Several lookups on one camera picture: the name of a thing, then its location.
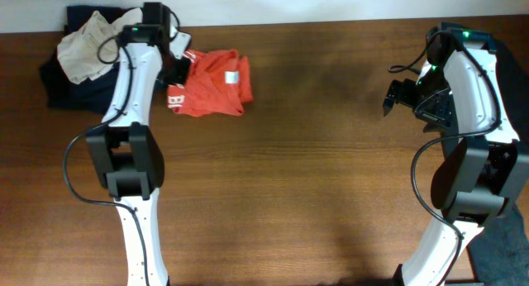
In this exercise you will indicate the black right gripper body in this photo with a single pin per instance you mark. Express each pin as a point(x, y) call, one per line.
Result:
point(431, 97)

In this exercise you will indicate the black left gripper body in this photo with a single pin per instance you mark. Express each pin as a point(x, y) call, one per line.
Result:
point(177, 69)

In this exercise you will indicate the orange red printed t-shirt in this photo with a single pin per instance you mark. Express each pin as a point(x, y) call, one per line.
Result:
point(218, 82)

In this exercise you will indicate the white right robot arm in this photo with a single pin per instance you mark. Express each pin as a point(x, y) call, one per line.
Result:
point(468, 92)

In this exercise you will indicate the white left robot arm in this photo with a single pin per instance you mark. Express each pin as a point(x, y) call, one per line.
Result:
point(127, 160)

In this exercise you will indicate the navy blue folded garment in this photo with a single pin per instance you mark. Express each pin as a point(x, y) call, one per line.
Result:
point(94, 96)

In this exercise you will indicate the black garment with white print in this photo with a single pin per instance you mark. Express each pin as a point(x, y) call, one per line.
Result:
point(513, 85)

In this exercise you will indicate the white crumpled garment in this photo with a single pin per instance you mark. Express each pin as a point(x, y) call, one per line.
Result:
point(78, 53)

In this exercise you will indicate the dark grey garment lower right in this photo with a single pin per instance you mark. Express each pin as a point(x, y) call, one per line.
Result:
point(499, 254)

